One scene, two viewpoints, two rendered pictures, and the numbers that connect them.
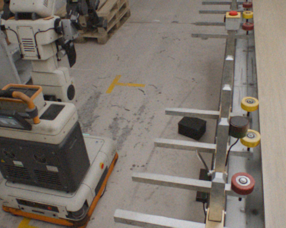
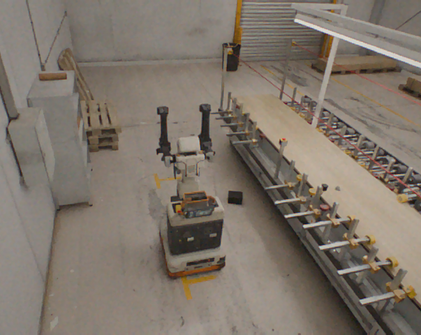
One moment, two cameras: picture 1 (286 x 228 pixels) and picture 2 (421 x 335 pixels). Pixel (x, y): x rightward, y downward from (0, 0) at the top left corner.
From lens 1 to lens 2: 2.43 m
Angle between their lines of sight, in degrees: 29
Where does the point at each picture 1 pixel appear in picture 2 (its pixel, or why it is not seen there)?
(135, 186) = (228, 239)
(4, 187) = (175, 259)
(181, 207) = (260, 241)
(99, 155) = not seen: hidden behind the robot
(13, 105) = (197, 204)
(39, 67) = (188, 180)
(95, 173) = not seen: hidden behind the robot
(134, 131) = not seen: hidden behind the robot
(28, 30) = (193, 161)
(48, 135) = (220, 214)
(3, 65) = (78, 183)
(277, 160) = (327, 197)
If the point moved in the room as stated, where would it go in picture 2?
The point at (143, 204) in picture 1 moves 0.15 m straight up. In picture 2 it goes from (241, 246) to (242, 237)
